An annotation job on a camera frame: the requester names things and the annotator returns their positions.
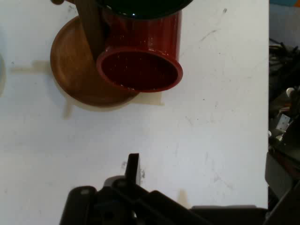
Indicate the wooden mug tree stand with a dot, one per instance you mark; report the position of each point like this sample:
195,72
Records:
70,70

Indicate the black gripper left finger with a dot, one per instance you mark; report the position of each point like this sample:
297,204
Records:
132,168

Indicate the small metal bracket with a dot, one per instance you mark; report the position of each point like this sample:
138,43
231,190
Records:
283,122

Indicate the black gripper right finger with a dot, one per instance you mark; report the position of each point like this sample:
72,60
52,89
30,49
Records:
279,173

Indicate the red speckled enamel mug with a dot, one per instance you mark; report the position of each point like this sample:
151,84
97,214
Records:
140,70

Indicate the small white knob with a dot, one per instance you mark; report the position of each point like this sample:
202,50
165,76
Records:
290,92

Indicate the green enamel mug white lettering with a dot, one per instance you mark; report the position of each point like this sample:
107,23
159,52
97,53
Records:
145,7

